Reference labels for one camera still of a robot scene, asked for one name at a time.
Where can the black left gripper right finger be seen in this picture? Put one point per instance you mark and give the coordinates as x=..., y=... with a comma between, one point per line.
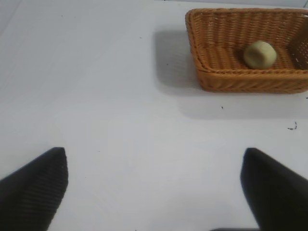
x=276, y=190

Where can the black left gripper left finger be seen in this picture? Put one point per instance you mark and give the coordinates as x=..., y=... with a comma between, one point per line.
x=31, y=190

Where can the pale yellow egg yolk pastry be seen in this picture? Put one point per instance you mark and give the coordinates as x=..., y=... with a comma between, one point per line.
x=259, y=55

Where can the brown woven wicker basket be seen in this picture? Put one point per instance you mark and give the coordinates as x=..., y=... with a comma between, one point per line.
x=240, y=79

